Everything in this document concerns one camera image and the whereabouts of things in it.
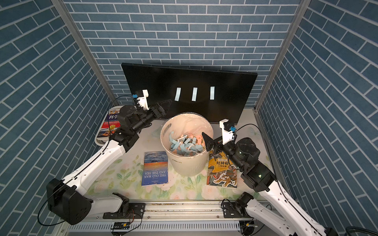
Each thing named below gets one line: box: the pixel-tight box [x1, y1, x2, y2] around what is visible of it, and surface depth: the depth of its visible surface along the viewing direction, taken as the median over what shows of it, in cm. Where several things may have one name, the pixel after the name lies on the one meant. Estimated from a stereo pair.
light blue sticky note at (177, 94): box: [174, 87, 182, 102], surface depth 74 cm
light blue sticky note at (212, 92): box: [210, 86, 216, 100], surface depth 72 cm
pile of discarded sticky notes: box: [169, 131, 206, 156], surface depth 86 cm
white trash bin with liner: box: [160, 113, 215, 177], surface depth 83 cm
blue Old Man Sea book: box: [141, 150, 169, 187], surface depth 89 cm
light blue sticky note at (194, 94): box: [191, 87, 198, 102], surface depth 74 cm
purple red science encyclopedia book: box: [96, 107, 122, 139], surface depth 97 cm
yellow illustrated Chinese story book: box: [206, 150, 238, 188], surface depth 86 cm
